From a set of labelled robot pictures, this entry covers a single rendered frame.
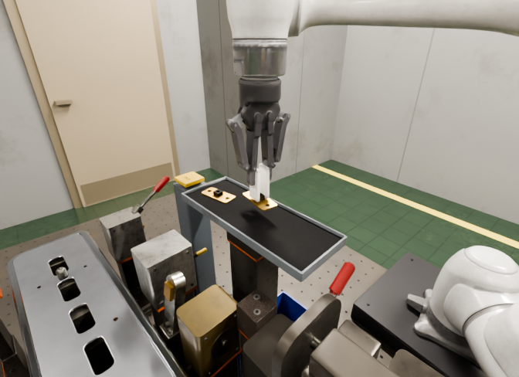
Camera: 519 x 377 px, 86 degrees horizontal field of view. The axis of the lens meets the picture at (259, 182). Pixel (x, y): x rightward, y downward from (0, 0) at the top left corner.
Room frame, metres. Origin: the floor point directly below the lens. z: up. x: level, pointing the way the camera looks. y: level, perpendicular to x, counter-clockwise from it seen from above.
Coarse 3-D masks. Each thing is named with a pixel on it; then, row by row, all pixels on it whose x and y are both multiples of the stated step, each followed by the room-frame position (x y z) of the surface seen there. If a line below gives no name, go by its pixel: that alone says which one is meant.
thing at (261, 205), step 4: (244, 192) 0.54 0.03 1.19; (248, 192) 0.54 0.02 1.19; (244, 196) 0.53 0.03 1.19; (248, 196) 0.52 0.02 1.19; (260, 196) 0.51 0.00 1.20; (264, 196) 0.51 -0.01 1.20; (252, 200) 0.51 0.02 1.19; (260, 200) 0.51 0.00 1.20; (264, 200) 0.51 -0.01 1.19; (268, 200) 0.51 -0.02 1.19; (256, 204) 0.49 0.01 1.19; (260, 204) 0.49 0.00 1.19; (264, 204) 0.49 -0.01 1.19; (268, 204) 0.49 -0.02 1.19; (272, 204) 0.49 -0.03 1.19; (276, 204) 0.49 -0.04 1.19; (260, 208) 0.48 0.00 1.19; (264, 208) 0.48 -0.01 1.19; (268, 208) 0.48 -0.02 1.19; (272, 208) 0.48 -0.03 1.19
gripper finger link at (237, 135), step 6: (228, 120) 0.49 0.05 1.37; (228, 126) 0.49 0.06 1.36; (234, 126) 0.47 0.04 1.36; (234, 132) 0.48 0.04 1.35; (240, 132) 0.48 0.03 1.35; (234, 138) 0.49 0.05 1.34; (240, 138) 0.48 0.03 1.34; (234, 144) 0.49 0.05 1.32; (240, 144) 0.48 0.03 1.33; (240, 150) 0.48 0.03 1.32; (240, 156) 0.48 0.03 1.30; (246, 156) 0.48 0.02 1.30; (240, 162) 0.49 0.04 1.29; (246, 162) 0.48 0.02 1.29; (246, 168) 0.48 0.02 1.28
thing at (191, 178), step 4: (188, 172) 0.72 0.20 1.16; (192, 172) 0.72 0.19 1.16; (180, 176) 0.70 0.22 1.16; (184, 176) 0.70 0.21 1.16; (188, 176) 0.70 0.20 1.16; (192, 176) 0.70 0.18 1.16; (196, 176) 0.70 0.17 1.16; (200, 176) 0.70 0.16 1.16; (176, 180) 0.69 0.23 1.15; (180, 180) 0.67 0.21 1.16; (184, 180) 0.67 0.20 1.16; (188, 180) 0.67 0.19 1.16; (192, 180) 0.67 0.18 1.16; (196, 180) 0.68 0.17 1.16; (200, 180) 0.68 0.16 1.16; (204, 180) 0.69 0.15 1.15; (184, 184) 0.66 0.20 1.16; (188, 184) 0.66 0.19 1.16; (192, 184) 0.67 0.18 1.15
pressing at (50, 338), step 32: (32, 256) 0.56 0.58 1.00; (64, 256) 0.56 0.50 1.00; (96, 256) 0.55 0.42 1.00; (32, 288) 0.45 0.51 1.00; (96, 288) 0.45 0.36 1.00; (32, 320) 0.37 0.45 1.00; (64, 320) 0.37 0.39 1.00; (96, 320) 0.37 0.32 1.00; (128, 320) 0.37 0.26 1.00; (32, 352) 0.31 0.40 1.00; (64, 352) 0.31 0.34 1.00; (128, 352) 0.31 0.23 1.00; (160, 352) 0.31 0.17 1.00
